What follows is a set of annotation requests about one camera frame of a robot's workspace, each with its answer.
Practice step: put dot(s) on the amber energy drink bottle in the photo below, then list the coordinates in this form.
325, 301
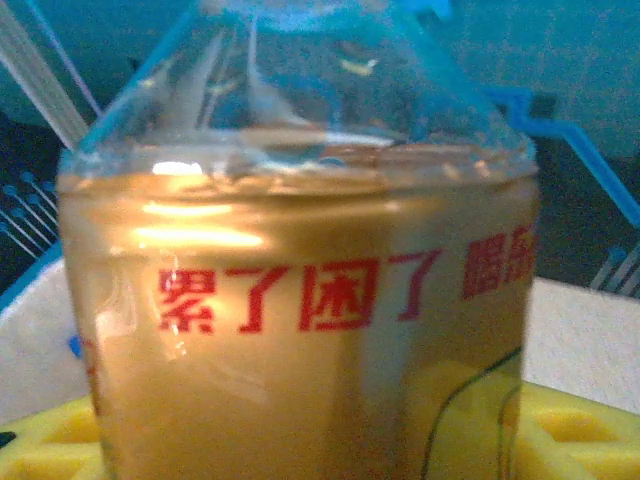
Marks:
300, 300

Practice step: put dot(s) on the aluminium frame post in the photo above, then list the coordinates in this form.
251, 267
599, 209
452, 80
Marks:
35, 70

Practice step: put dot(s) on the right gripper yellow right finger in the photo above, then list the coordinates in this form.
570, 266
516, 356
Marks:
580, 440

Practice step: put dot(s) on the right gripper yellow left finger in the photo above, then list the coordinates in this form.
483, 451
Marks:
45, 445

